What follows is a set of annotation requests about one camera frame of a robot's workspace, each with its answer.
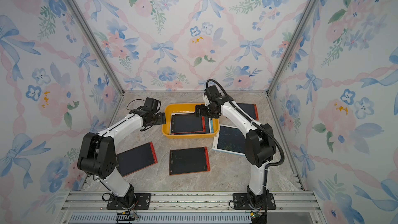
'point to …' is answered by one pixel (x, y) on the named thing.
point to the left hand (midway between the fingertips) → (159, 118)
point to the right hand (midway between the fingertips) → (199, 110)
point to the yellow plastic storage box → (174, 108)
